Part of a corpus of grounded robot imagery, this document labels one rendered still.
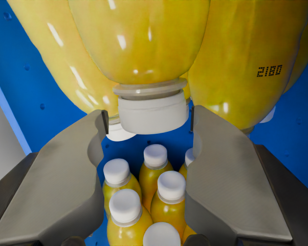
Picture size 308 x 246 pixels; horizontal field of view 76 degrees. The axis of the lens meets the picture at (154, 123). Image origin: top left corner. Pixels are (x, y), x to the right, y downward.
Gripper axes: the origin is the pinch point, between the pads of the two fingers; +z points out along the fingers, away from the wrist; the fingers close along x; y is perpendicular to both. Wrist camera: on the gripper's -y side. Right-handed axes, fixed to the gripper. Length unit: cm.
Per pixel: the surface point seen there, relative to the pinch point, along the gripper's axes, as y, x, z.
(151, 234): 15.2, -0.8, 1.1
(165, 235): 15.2, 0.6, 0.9
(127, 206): 15.3, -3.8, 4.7
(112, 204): 15.3, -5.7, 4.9
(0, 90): -0.2, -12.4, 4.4
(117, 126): 3.2, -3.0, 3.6
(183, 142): 16.1, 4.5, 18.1
